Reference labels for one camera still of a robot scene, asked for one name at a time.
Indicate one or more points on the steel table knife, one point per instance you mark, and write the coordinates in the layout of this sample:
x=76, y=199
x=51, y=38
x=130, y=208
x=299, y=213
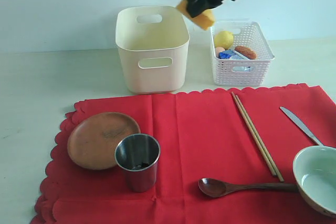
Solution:
x=300, y=125

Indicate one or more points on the brown egg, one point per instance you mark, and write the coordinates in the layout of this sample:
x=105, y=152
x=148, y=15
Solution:
x=218, y=50

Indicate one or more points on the fried chicken nugget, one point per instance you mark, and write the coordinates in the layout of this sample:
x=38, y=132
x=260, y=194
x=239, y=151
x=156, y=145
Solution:
x=247, y=52

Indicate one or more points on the stainless steel cup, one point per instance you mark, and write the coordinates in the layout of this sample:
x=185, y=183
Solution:
x=137, y=155

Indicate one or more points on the pale green ceramic bowl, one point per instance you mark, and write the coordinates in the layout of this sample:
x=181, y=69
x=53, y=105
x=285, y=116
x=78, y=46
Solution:
x=314, y=171

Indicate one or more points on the brown wooden plate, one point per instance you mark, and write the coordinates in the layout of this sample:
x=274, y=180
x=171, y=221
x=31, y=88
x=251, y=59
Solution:
x=92, y=143

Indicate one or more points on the yellow cheese wedge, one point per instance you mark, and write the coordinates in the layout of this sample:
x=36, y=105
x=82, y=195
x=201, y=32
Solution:
x=205, y=20

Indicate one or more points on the yellow lemon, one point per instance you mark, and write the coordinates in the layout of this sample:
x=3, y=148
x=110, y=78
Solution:
x=224, y=39

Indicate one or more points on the blue white milk carton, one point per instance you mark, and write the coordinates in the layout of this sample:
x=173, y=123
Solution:
x=234, y=55

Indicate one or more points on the dark wooden spoon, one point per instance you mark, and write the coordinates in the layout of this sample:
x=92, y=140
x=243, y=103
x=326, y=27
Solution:
x=217, y=188

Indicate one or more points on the wooden chopstick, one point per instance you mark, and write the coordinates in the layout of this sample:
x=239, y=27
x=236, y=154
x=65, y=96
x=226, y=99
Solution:
x=272, y=170
x=279, y=175

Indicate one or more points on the white perforated plastic basket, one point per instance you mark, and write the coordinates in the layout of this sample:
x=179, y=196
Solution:
x=241, y=72

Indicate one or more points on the cream plastic storage bin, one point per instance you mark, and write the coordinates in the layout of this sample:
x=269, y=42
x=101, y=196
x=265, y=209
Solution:
x=152, y=43

